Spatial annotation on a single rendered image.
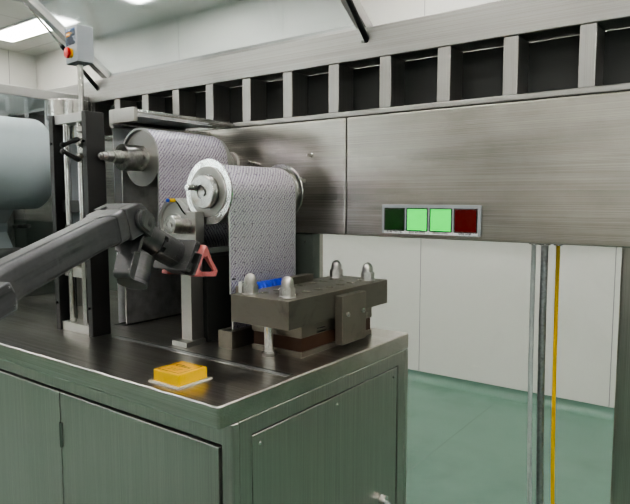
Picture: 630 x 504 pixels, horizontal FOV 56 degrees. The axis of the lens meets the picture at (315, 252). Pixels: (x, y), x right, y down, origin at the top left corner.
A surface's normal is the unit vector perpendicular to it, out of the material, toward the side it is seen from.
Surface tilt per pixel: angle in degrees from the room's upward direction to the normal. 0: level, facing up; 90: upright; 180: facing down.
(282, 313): 90
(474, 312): 90
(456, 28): 90
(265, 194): 90
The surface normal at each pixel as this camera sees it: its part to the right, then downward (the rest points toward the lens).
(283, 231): 0.80, 0.05
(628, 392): -0.59, 0.07
